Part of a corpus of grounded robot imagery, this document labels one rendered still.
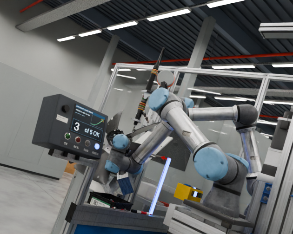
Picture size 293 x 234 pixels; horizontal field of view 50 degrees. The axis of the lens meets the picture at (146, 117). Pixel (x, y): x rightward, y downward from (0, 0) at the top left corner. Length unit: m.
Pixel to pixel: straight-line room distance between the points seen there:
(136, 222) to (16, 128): 5.89
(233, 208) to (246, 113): 0.65
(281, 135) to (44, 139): 1.03
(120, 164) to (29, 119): 5.91
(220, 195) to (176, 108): 0.41
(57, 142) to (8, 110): 6.11
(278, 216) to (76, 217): 0.83
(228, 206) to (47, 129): 0.75
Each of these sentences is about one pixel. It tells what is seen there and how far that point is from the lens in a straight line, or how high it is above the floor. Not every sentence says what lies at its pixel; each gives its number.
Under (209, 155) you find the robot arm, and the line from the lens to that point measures 1.19.
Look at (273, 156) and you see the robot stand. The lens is 1.55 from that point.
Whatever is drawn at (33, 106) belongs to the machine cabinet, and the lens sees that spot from 7.40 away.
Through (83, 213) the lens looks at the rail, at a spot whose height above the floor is 0.83.
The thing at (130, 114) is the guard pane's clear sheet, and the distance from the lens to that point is 3.12.
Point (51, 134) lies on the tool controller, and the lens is 1.16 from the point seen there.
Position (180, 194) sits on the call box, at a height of 1.01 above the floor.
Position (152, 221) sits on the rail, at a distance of 1.80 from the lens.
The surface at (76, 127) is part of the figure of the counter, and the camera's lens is 1.22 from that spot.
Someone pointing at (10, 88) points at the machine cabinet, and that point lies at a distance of 7.25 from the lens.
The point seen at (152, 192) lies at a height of 0.92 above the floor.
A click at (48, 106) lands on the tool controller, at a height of 1.20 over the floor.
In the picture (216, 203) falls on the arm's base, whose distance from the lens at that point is 1.30.
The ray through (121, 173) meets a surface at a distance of 1.95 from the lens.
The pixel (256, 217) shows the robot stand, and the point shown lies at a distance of 1.50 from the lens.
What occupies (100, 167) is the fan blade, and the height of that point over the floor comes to 1.00.
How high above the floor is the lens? 1.13
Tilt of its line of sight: 8 degrees up
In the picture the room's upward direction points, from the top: 20 degrees clockwise
